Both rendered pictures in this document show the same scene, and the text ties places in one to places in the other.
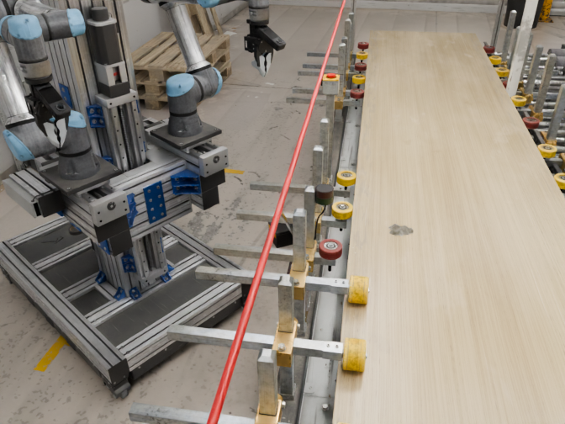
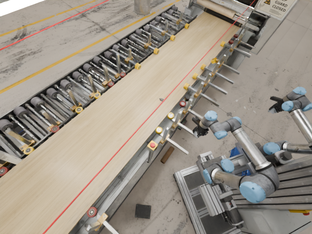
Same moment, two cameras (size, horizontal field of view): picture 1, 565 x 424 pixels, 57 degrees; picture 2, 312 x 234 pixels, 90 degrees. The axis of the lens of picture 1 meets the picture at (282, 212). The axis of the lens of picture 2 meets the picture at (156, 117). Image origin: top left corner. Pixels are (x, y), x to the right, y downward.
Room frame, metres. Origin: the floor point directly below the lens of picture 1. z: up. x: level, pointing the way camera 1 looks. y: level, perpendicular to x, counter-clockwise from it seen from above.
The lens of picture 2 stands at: (2.69, -0.10, 2.52)
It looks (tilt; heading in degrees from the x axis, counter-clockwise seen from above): 60 degrees down; 197
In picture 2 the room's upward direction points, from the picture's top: 11 degrees clockwise
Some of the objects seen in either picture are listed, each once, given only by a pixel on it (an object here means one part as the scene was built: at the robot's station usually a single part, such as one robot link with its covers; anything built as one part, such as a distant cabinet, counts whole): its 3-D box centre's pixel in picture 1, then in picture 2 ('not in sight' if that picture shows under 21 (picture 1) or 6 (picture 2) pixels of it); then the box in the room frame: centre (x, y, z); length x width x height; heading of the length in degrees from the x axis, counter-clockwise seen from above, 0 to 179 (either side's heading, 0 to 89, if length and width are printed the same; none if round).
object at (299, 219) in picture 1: (299, 276); (196, 94); (1.23, -0.05, 0.94); 0.03 x 0.03 x 0.48; 80
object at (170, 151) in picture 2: not in sight; (167, 154); (1.84, -0.04, 0.04); 0.30 x 0.08 x 0.08; 170
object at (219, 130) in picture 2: not in sight; (219, 129); (2.05, 0.17, 1.61); 0.11 x 0.11 x 0.08; 53
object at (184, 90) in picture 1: (182, 92); (224, 166); (2.10, 0.41, 1.21); 0.13 x 0.12 x 0.14; 143
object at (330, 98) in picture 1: (329, 138); (150, 155); (2.23, -0.22, 0.93); 0.05 x 0.04 x 0.45; 170
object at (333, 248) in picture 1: (330, 257); (181, 105); (1.43, -0.16, 0.85); 0.08 x 0.08 x 0.11
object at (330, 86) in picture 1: (330, 85); (152, 146); (2.23, -0.22, 1.18); 0.07 x 0.07 x 0.08; 80
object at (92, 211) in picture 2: (356, 99); (93, 211); (2.90, -0.44, 0.85); 0.08 x 0.08 x 0.11
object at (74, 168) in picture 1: (76, 158); not in sight; (1.74, 0.76, 1.09); 0.15 x 0.15 x 0.10
